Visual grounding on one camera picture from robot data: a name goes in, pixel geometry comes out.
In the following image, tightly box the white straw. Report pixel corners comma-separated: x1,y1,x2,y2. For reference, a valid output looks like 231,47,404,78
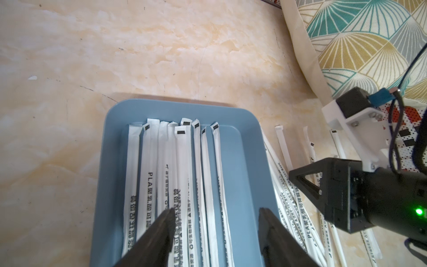
174,121,199,267
157,121,178,215
191,119,220,267
136,119,160,239
330,130,347,159
211,122,235,267
262,133,327,267
122,125,142,257
275,125,293,171

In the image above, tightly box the blue storage box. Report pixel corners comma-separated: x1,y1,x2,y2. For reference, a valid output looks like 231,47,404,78
90,99,278,267

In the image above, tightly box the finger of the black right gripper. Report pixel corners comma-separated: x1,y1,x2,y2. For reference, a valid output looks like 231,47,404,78
289,160,325,210

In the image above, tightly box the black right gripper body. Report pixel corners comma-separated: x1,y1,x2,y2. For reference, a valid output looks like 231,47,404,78
321,158,427,243

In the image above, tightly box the geometric patterned cushion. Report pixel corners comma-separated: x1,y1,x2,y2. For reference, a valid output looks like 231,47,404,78
281,1,427,105

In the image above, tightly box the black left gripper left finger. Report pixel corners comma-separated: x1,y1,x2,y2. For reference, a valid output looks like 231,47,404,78
115,209,175,267

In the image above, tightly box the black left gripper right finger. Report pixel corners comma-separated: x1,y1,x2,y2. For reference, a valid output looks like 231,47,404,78
258,208,318,267

